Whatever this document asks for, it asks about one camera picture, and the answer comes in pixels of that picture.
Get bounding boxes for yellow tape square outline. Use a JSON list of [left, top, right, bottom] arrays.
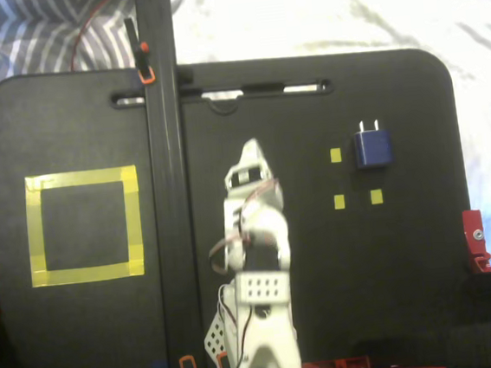
[[21, 164, 148, 289]]

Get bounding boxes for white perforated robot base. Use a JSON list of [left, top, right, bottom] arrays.
[[201, 304, 302, 368]]

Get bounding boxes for thin servo cable loop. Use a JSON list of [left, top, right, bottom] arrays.
[[202, 179, 290, 276]]

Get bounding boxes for blue and white wall charger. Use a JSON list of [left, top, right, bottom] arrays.
[[351, 117, 396, 171]]

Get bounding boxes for long black flat bar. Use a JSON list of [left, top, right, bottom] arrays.
[[134, 0, 209, 368]]

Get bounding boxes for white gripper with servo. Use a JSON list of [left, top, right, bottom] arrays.
[[219, 136, 284, 216]]

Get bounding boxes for striped grey white bedsheet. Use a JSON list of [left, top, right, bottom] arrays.
[[0, 0, 491, 322]]

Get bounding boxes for thin red wire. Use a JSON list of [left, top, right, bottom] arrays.
[[62, 0, 145, 74]]

